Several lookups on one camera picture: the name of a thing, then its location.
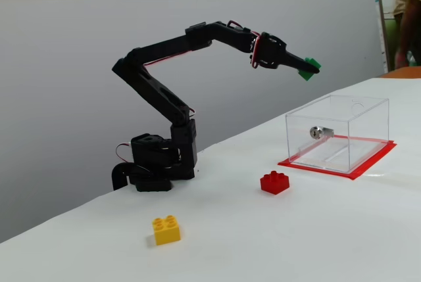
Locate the yellow lego brick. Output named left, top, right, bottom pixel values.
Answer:
left=151, top=215, right=182, bottom=247

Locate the blurry person hand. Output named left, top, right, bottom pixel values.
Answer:
left=395, top=50, right=410, bottom=70

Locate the red white base cable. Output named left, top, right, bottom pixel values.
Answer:
left=115, top=142, right=133, bottom=165

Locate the black table clamp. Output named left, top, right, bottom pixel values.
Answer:
left=111, top=162, right=134, bottom=191

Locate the transparent acrylic box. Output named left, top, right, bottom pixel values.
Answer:
left=285, top=94, right=390, bottom=174

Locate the red lego brick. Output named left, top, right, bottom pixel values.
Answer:
left=259, top=170, right=291, bottom=196

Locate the green lego brick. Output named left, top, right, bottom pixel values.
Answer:
left=297, top=57, right=322, bottom=82

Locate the orange wooden table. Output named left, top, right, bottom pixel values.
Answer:
left=378, top=66, right=421, bottom=80

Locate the red tape frame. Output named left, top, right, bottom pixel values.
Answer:
left=278, top=134, right=397, bottom=181

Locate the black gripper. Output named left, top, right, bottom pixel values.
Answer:
left=252, top=32, right=321, bottom=74

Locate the red white gripper cable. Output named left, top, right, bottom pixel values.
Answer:
left=249, top=33, right=264, bottom=70

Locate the metal shelf post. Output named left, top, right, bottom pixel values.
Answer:
left=374, top=0, right=394, bottom=72

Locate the silver cam lock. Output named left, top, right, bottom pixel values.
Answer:
left=309, top=126, right=335, bottom=140

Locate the dark person forearm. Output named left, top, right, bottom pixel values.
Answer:
left=398, top=0, right=421, bottom=57

